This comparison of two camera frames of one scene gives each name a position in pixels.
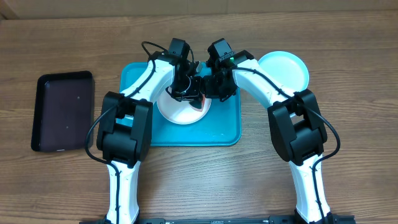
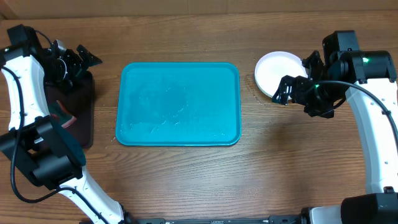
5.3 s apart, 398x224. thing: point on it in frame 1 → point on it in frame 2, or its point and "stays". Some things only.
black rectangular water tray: [64, 108] stays
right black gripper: [214, 92] → [298, 88]
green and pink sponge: [198, 104] → [58, 113]
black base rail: [273, 219] stays
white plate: [181, 112] → [272, 68]
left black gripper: [196, 94] → [78, 62]
